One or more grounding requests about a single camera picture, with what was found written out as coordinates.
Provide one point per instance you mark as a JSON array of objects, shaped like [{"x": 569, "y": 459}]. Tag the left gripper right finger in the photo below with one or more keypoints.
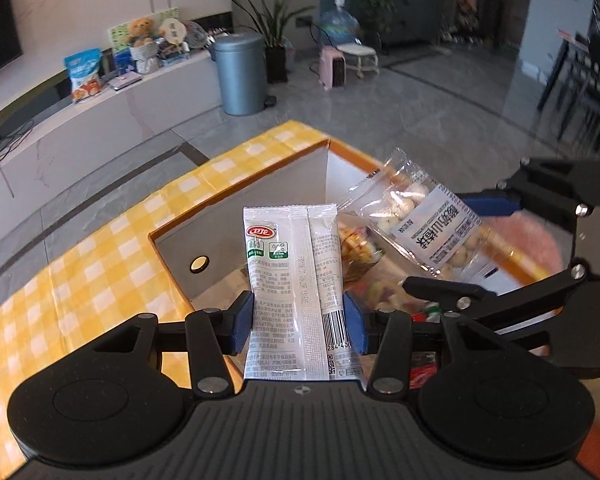
[{"x": 386, "y": 335}]

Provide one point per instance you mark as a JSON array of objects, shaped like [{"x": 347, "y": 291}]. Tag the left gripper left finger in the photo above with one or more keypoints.
[{"x": 211, "y": 335}]

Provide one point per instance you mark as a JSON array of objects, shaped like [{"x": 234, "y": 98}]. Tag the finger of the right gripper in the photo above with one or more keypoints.
[
  {"x": 487, "y": 205},
  {"x": 471, "y": 300}
]

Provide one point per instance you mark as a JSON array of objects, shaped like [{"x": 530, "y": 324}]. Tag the white yam balls bag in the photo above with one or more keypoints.
[{"x": 425, "y": 221}]

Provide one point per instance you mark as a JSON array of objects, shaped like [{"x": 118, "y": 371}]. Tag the colourful veggie chips bag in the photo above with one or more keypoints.
[{"x": 386, "y": 296}]

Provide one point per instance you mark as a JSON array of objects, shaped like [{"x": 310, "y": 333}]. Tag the yellow blue chips bag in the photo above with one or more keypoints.
[{"x": 359, "y": 252}]

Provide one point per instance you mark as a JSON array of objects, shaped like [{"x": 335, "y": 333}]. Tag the white long snack packet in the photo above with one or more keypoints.
[{"x": 295, "y": 273}]

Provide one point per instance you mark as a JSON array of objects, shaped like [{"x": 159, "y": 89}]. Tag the pink plastic bag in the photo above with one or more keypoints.
[{"x": 525, "y": 245}]

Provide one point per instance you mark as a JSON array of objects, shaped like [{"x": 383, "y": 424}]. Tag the orange cardboard box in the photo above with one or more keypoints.
[{"x": 494, "y": 390}]

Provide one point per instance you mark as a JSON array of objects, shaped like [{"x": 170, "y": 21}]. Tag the yellow checkered tablecloth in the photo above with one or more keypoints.
[{"x": 115, "y": 273}]

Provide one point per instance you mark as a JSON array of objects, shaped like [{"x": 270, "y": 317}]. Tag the white round stool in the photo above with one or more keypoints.
[{"x": 359, "y": 58}]

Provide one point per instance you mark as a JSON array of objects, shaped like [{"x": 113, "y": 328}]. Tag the pink small heater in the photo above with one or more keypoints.
[{"x": 332, "y": 68}]

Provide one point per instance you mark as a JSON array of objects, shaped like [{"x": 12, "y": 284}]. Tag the dark cabinet with plants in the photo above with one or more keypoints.
[{"x": 405, "y": 5}]

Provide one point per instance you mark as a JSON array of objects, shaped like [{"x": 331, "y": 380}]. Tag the water jug with pump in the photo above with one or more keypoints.
[{"x": 338, "y": 26}]

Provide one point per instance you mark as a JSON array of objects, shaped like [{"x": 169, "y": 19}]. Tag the white marble tv console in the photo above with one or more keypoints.
[{"x": 82, "y": 137}]

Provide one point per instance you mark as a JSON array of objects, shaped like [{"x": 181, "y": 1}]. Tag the blue grey trash bin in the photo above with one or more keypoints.
[{"x": 240, "y": 62}]

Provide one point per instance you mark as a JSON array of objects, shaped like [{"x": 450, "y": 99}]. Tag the tall floor plant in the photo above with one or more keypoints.
[{"x": 269, "y": 18}]

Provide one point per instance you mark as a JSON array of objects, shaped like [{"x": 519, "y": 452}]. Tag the blue snack bag on console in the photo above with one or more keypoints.
[{"x": 83, "y": 71}]

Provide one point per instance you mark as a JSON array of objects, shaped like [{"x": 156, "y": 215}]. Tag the teddy bear toy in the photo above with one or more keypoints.
[{"x": 144, "y": 50}]

